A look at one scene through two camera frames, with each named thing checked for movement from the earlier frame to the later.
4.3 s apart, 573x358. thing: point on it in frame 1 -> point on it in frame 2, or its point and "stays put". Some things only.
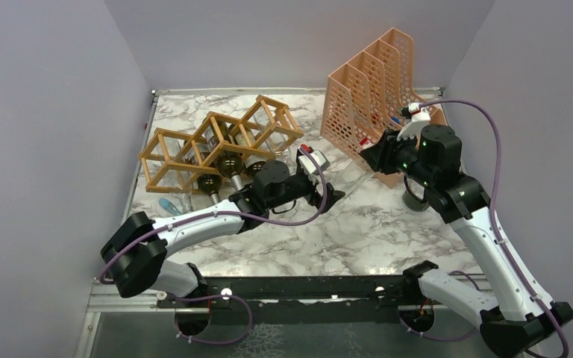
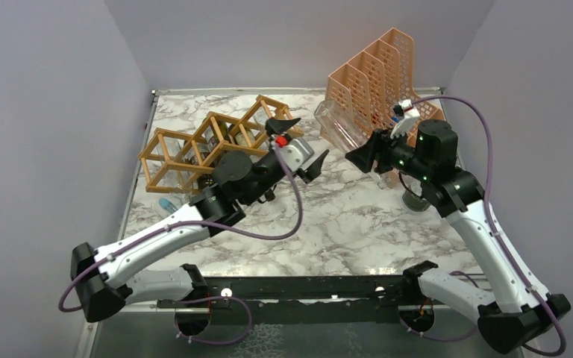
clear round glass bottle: (412, 203) stays put
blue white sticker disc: (164, 203) stays put
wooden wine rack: (172, 163) stays put
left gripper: (312, 196) -> (313, 169)
